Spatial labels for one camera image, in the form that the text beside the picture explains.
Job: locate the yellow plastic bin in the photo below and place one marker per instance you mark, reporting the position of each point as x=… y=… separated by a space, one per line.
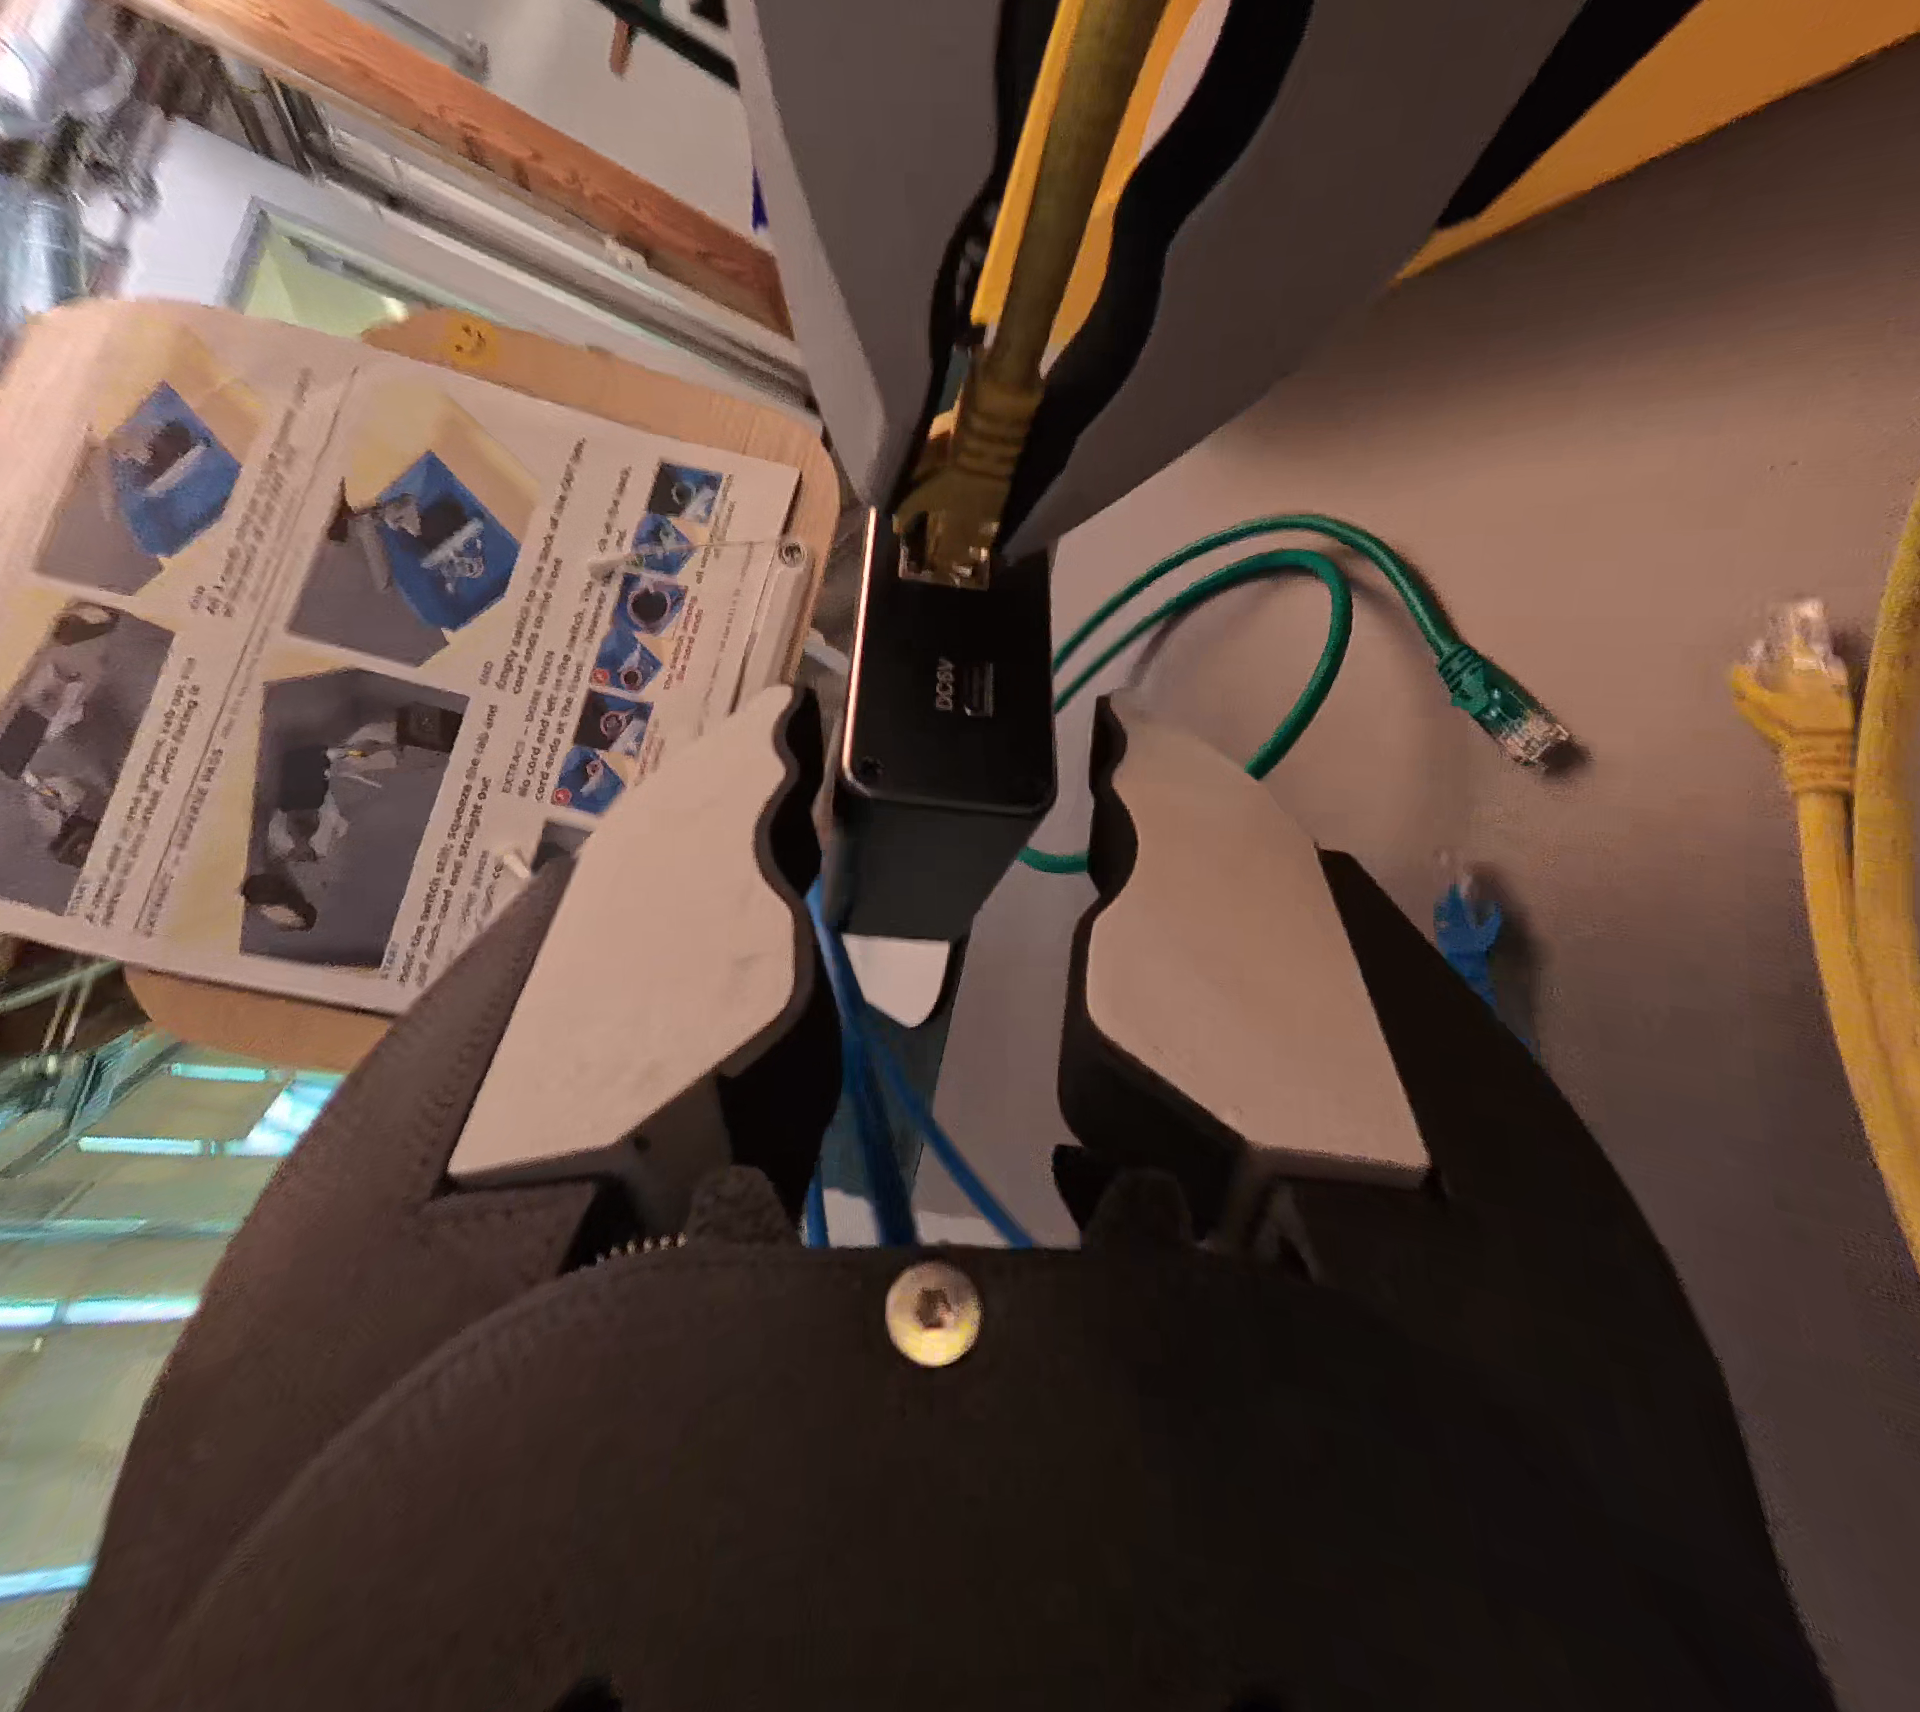
x=1724 y=47

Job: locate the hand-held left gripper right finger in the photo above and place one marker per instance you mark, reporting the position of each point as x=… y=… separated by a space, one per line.
x=1246 y=992

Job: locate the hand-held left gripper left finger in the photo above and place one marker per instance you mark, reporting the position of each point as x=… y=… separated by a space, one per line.
x=646 y=963

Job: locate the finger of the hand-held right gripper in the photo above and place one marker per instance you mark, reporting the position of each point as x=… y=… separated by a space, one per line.
x=884 y=92
x=1425 y=19

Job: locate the wooden post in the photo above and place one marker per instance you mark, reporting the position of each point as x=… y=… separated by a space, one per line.
x=375 y=76

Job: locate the black ethernet switch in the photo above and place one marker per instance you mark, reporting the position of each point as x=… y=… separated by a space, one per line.
x=945 y=724

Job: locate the instruction poster board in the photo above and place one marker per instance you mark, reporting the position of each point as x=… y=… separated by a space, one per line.
x=375 y=633

